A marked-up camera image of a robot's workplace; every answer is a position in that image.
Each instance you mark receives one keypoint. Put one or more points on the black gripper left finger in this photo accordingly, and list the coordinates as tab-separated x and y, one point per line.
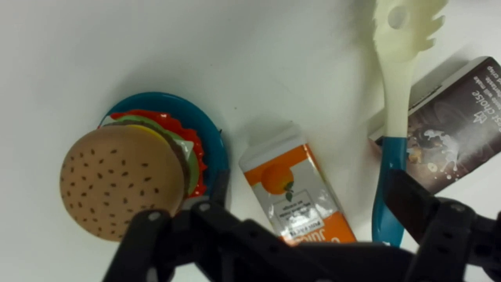
173	239

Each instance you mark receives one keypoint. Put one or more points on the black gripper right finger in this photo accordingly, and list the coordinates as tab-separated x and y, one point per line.
448	235

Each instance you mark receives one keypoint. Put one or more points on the toy hamburger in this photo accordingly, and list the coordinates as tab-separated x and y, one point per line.
119	177

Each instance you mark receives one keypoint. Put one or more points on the dark brown printed box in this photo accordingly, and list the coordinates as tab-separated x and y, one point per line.
454	134

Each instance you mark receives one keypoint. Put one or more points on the teal round plate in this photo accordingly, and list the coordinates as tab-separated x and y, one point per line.
209	141

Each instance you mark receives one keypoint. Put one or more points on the orange juice carton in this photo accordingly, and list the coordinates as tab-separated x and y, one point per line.
292	192

